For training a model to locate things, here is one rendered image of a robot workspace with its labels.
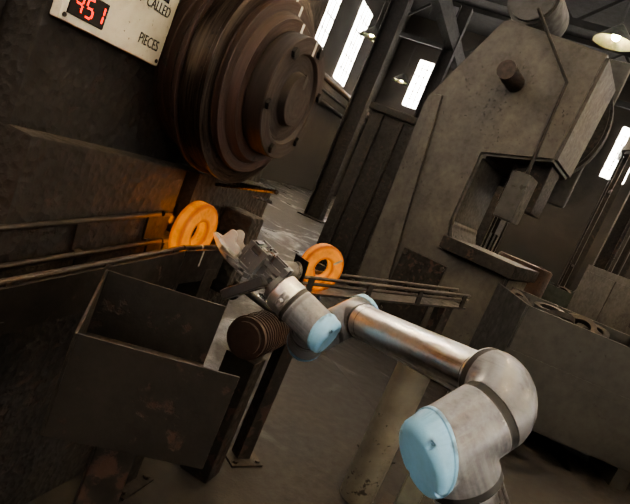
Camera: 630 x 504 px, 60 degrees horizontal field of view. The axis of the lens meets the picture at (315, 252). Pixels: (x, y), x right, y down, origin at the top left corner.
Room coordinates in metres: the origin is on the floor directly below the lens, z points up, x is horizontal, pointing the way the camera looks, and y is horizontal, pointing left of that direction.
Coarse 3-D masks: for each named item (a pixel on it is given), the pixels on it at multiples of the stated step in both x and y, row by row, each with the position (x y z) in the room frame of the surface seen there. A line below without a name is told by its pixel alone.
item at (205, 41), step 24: (216, 0) 1.12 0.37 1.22; (240, 0) 1.10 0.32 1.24; (264, 0) 1.17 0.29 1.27; (216, 24) 1.09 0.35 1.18; (240, 24) 1.12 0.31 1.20; (312, 24) 1.40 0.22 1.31; (192, 48) 1.09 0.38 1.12; (216, 48) 1.07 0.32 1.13; (192, 72) 1.09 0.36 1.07; (216, 72) 1.10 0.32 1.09; (192, 96) 1.10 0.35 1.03; (192, 120) 1.12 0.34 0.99; (192, 144) 1.17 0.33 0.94; (216, 168) 1.22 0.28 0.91
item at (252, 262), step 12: (252, 240) 1.22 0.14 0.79; (264, 240) 1.28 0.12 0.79; (252, 252) 1.22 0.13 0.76; (264, 252) 1.21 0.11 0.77; (276, 252) 1.27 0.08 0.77; (240, 264) 1.22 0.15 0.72; (252, 264) 1.21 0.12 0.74; (264, 264) 1.22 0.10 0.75; (276, 264) 1.23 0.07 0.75; (252, 276) 1.23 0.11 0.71; (264, 276) 1.22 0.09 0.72; (276, 276) 1.21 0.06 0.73; (288, 276) 1.23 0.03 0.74
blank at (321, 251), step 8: (312, 248) 1.67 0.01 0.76; (320, 248) 1.67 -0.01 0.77; (328, 248) 1.68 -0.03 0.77; (336, 248) 1.70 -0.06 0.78; (304, 256) 1.66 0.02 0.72; (312, 256) 1.66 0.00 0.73; (320, 256) 1.67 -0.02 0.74; (328, 256) 1.69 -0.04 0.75; (336, 256) 1.71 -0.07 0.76; (312, 264) 1.66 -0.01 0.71; (328, 264) 1.73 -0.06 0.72; (336, 264) 1.72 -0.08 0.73; (312, 272) 1.67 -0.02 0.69; (328, 272) 1.72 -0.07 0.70; (336, 272) 1.72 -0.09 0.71; (304, 280) 1.66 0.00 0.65; (312, 288) 1.68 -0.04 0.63; (320, 288) 1.70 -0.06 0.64
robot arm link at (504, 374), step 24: (336, 312) 1.30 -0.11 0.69; (360, 312) 1.26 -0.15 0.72; (384, 312) 1.22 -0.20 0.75; (360, 336) 1.23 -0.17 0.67; (384, 336) 1.13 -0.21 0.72; (408, 336) 1.07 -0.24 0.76; (432, 336) 1.03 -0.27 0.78; (408, 360) 1.05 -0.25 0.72; (432, 360) 0.97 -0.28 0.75; (456, 360) 0.93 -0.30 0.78; (480, 360) 0.87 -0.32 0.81; (504, 360) 0.86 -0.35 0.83; (456, 384) 0.91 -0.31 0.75; (504, 384) 0.79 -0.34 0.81; (528, 384) 0.82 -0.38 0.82; (528, 408) 0.78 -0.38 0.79; (528, 432) 0.78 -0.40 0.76
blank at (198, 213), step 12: (192, 204) 1.27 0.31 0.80; (204, 204) 1.28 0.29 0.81; (180, 216) 1.24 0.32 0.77; (192, 216) 1.24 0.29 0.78; (204, 216) 1.29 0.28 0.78; (216, 216) 1.35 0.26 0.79; (180, 228) 1.23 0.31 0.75; (192, 228) 1.26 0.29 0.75; (204, 228) 1.33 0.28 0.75; (216, 228) 1.37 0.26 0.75; (180, 240) 1.23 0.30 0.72; (192, 240) 1.32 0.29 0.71; (204, 240) 1.33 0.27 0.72
